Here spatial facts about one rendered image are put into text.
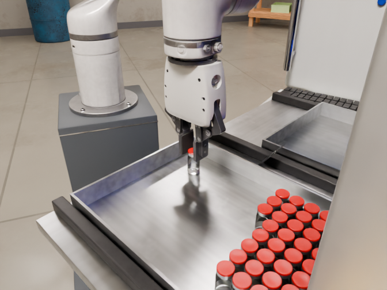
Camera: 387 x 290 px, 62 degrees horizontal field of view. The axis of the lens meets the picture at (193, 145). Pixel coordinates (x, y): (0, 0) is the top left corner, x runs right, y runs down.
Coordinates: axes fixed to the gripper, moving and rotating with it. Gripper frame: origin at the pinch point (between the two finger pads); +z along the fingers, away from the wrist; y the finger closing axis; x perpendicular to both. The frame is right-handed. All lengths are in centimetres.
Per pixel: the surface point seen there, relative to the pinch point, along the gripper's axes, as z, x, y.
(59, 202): 3.8, 21.6, 7.6
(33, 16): 46, -183, 516
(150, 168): 4.8, 5.4, 5.8
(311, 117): 4.6, -34.1, -5.9
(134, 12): 57, -364, 499
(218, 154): 3.7, -5.2, -1.5
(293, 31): -8, -65, 18
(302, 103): 4.4, -40.0, -0.7
